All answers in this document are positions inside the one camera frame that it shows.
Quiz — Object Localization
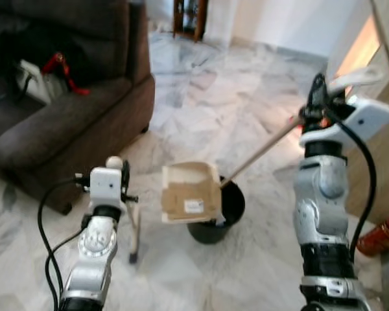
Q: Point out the brown cardboard piece with label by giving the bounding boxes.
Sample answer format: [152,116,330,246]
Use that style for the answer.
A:
[161,181,220,219]

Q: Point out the brown fabric sofa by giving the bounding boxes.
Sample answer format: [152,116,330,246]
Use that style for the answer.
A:
[0,0,155,214]

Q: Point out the black round waste bin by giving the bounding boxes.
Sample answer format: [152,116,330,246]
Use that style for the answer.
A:
[187,176,246,245]

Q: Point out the white box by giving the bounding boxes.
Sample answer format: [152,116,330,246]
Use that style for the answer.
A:
[16,60,56,104]

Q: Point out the red orange cylinder bottle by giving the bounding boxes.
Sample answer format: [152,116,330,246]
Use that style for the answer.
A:
[355,209,389,257]

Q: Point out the dark wood furniture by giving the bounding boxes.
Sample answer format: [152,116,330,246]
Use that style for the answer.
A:
[173,0,209,41]

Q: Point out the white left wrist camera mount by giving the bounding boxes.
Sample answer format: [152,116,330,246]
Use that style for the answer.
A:
[89,167,124,208]

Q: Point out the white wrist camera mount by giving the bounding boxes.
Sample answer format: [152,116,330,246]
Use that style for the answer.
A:
[300,96,389,148]
[89,167,124,208]

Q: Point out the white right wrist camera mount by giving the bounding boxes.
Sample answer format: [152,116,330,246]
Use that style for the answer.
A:
[300,96,389,148]

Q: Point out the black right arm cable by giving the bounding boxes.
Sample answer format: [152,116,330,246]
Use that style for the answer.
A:
[321,107,378,263]

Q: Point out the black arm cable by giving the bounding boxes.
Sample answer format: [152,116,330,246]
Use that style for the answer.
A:
[321,107,378,263]
[38,176,91,311]

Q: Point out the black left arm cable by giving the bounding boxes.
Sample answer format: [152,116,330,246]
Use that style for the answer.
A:
[38,176,91,311]

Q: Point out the red strap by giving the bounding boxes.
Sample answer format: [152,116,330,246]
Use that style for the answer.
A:
[41,53,90,97]

